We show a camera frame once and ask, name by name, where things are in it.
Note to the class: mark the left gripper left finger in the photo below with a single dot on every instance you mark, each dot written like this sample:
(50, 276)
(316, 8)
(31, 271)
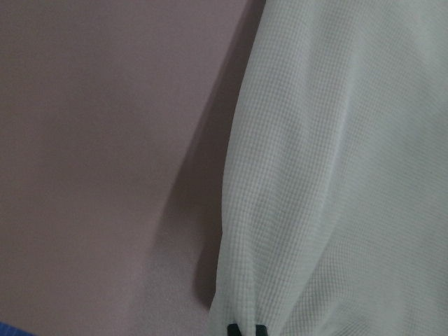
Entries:
(233, 330)

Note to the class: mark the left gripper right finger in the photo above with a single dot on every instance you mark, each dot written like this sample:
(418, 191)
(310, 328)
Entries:
(261, 330)

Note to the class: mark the light green long-sleeve shirt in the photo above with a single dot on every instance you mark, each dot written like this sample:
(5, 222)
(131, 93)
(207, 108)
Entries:
(334, 197)

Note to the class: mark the blue tape line crosswise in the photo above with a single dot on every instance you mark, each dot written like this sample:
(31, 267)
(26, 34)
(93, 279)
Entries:
(9, 330)

